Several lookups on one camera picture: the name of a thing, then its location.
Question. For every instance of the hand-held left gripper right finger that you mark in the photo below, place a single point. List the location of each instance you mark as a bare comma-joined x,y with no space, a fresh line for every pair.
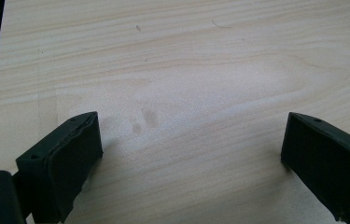
331,161

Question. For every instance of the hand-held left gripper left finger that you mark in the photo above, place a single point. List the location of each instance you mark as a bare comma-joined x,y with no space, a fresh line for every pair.
60,161

